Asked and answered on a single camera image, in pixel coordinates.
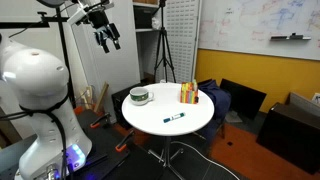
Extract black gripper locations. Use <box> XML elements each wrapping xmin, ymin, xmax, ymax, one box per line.
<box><xmin>87</xmin><ymin>8</ymin><xmax>122</xmax><ymax>54</ymax></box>

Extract teal marker pen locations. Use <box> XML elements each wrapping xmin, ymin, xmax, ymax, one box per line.
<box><xmin>162</xmin><ymin>112</ymin><xmax>186</xmax><ymax>124</ymax></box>

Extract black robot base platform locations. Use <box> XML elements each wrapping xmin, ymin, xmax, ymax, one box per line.
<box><xmin>0</xmin><ymin>109</ymin><xmax>164</xmax><ymax>180</ymax></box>

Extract green and white cup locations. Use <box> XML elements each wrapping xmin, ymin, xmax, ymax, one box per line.
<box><xmin>129</xmin><ymin>86</ymin><xmax>155</xmax><ymax>107</ymax></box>

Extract black stand with crossbar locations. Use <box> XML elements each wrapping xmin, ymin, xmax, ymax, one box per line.
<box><xmin>0</xmin><ymin>6</ymin><xmax>77</xmax><ymax>108</ymax></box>

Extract wooden sticks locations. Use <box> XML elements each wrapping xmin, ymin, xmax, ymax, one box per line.
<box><xmin>79</xmin><ymin>81</ymin><xmax>110</xmax><ymax>114</ymax></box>

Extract black box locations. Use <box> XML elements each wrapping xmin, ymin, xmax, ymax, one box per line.
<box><xmin>111</xmin><ymin>83</ymin><xmax>145</xmax><ymax>131</ymax></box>

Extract round white table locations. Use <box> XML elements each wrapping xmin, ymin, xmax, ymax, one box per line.
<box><xmin>121</xmin><ymin>82</ymin><xmax>215</xmax><ymax>180</ymax></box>

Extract colourful striped block box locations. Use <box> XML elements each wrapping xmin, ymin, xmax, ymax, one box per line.
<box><xmin>179</xmin><ymin>79</ymin><xmax>200</xmax><ymax>105</ymax></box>

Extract blue cloth covered chair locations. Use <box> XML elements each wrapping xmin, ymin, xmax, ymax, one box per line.
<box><xmin>196</xmin><ymin>78</ymin><xmax>233</xmax><ymax>143</ymax></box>

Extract black flat panel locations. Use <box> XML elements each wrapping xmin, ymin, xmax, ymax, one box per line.
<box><xmin>219</xmin><ymin>78</ymin><xmax>268</xmax><ymax>121</ymax></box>

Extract whiteboard tray with eraser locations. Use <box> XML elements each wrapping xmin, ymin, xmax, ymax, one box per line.
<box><xmin>269</xmin><ymin>32</ymin><xmax>313</xmax><ymax>42</ymax></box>

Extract black cabinet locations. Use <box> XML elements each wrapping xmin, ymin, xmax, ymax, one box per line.
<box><xmin>255</xmin><ymin>102</ymin><xmax>320</xmax><ymax>175</ymax></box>

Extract grey board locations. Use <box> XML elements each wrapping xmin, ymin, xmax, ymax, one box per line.
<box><xmin>287</xmin><ymin>92</ymin><xmax>320</xmax><ymax>118</ymax></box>

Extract orange handled clamp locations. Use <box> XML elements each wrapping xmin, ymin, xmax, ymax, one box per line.
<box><xmin>114</xmin><ymin>129</ymin><xmax>136</xmax><ymax>153</ymax></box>
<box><xmin>89</xmin><ymin>112</ymin><xmax>113</xmax><ymax>129</ymax></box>

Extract wall whiteboard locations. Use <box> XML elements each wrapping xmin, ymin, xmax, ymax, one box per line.
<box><xmin>198</xmin><ymin>0</ymin><xmax>320</xmax><ymax>62</ymax></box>

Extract white floor cable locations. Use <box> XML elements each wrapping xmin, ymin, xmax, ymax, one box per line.
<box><xmin>171</xmin><ymin>140</ymin><xmax>241</xmax><ymax>180</ymax></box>

